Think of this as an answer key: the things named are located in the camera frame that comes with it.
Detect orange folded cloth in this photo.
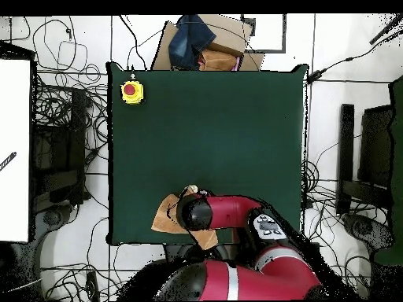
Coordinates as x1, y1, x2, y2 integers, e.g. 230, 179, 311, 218
198, 48, 242, 72

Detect black pole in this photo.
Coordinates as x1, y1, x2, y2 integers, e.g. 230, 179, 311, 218
368, 13, 403, 46

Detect blue denim jeans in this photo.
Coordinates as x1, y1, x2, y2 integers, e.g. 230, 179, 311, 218
168, 14, 217, 71

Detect yellow emergency stop button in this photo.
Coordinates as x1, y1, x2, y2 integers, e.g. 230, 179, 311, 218
120, 80, 146, 105

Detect black striped rod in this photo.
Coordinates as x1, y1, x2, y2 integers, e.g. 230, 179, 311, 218
0, 151, 17, 173

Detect black floor stand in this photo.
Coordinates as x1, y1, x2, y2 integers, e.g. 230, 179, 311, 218
335, 103, 395, 218
31, 87, 88, 210

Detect black cable with adapter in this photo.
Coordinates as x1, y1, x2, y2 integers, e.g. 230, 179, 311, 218
305, 29, 403, 85

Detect white rectangular panel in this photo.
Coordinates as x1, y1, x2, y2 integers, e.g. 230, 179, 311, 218
0, 58, 31, 243

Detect tan terry towel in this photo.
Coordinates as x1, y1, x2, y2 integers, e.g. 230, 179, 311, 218
150, 184, 219, 252

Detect black power strip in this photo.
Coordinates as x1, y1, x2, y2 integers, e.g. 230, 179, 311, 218
86, 271, 101, 301

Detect gray pedestal foot black knob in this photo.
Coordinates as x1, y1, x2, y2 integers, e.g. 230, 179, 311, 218
162, 244, 191, 263

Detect dark green table cloth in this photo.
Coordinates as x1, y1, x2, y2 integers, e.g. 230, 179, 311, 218
373, 75, 403, 266
105, 61, 310, 248

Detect brown cardboard box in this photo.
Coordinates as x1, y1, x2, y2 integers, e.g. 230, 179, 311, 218
151, 13, 266, 72

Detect gray floor leg black knob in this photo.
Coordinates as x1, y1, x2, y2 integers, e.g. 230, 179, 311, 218
342, 212, 395, 251
37, 204, 75, 229

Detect black rectangular frame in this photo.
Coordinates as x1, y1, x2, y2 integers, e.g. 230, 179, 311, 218
241, 13, 288, 54

